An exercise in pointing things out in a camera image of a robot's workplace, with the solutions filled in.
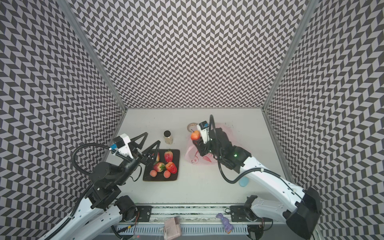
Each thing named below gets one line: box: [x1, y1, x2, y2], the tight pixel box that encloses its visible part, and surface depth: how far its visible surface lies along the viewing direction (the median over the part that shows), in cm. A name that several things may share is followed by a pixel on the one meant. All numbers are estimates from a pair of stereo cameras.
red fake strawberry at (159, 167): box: [153, 162, 166, 172], surface depth 84 cm
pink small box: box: [163, 215, 182, 240], surface depth 66 cm
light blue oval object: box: [238, 176, 250, 187], surface depth 48 cm
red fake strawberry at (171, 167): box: [165, 161, 178, 174], surface depth 86 cm
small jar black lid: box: [163, 130, 173, 145], surface depth 94 cm
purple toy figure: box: [216, 213, 234, 234], surface depth 70 cm
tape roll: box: [187, 122, 199, 133], surface depth 109 cm
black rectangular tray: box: [143, 149, 181, 181], surface depth 84 cm
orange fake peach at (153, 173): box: [149, 169, 158, 178], surface depth 84 cm
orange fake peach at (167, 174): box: [163, 170, 171, 179], surface depth 84 cm
